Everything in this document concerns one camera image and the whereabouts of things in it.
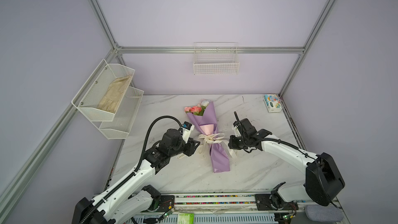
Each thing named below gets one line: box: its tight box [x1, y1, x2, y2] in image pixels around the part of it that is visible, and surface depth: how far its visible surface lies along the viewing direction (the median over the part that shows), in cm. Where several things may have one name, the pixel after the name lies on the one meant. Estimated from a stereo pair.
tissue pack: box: [263, 93, 283, 114], surface depth 112 cm
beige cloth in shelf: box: [96, 74, 133, 114], surface depth 80 cm
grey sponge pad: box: [305, 204, 344, 223], surface depth 70 cm
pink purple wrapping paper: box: [186, 101, 231, 173], surface depth 91 cm
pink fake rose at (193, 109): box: [184, 105, 203, 114], surface depth 107 cm
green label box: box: [177, 213, 195, 224], surface depth 69 cm
